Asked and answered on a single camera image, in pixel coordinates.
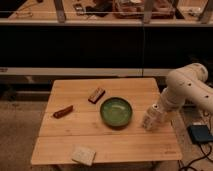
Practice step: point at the wooden tray on shelf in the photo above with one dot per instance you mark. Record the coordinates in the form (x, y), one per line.
(136, 8)

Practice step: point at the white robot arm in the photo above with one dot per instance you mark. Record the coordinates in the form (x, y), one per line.
(187, 83)

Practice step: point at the reddish-brown sausage toy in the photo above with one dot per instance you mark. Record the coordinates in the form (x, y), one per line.
(63, 112)

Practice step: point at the white cup with holder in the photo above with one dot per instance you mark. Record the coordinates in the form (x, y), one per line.
(153, 117)

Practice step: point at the black box on floor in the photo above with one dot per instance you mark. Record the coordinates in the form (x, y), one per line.
(200, 134)

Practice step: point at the white square sponge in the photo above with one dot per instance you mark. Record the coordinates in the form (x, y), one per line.
(83, 155)

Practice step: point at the brown rectangular block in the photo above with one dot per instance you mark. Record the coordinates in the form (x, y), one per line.
(96, 95)

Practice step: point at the wooden table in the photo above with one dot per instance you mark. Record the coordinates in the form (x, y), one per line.
(83, 126)

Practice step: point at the green ceramic bowl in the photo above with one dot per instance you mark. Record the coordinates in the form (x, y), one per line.
(116, 112)

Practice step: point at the dark device on shelf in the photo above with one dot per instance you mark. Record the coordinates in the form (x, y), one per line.
(79, 9)

